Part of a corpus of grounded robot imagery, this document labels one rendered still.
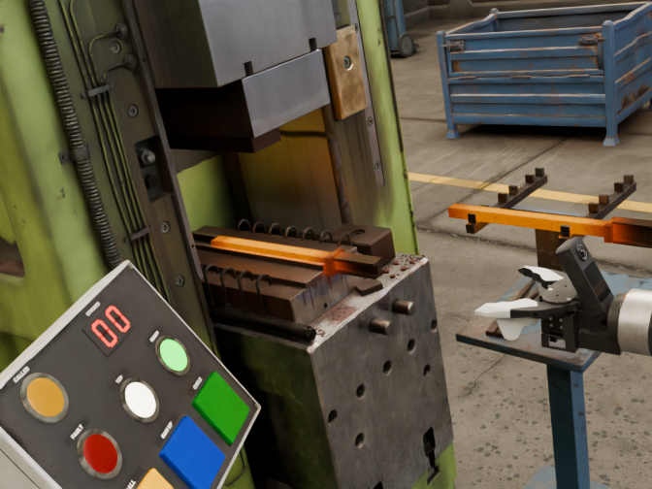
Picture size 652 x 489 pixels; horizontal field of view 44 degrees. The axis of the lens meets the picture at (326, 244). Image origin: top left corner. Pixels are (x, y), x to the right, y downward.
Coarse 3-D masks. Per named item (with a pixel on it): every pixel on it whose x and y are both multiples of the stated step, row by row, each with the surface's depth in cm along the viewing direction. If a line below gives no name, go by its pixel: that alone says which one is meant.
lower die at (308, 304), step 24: (264, 240) 164; (288, 240) 162; (216, 264) 157; (240, 264) 155; (264, 264) 153; (288, 264) 151; (312, 264) 146; (216, 288) 151; (264, 288) 145; (288, 288) 143; (312, 288) 144; (336, 288) 149; (288, 312) 141; (312, 312) 144
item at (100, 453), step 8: (88, 440) 87; (96, 440) 88; (104, 440) 88; (88, 448) 86; (96, 448) 87; (104, 448) 88; (112, 448) 89; (88, 456) 86; (96, 456) 86; (104, 456) 87; (112, 456) 88; (88, 464) 85; (96, 464) 86; (104, 464) 87; (112, 464) 87; (104, 472) 86
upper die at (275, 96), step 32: (288, 64) 132; (320, 64) 138; (160, 96) 138; (192, 96) 133; (224, 96) 128; (256, 96) 127; (288, 96) 133; (320, 96) 139; (192, 128) 137; (224, 128) 132; (256, 128) 128
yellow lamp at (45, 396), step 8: (32, 384) 85; (40, 384) 86; (48, 384) 87; (32, 392) 84; (40, 392) 85; (48, 392) 86; (56, 392) 87; (32, 400) 84; (40, 400) 85; (48, 400) 85; (56, 400) 86; (40, 408) 84; (48, 408) 85; (56, 408) 86
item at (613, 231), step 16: (448, 208) 174; (464, 208) 172; (480, 208) 170; (496, 208) 169; (512, 224) 164; (528, 224) 162; (544, 224) 159; (560, 224) 157; (576, 224) 155; (592, 224) 153; (608, 224) 150; (624, 224) 148; (640, 224) 146; (608, 240) 151; (624, 240) 150; (640, 240) 148
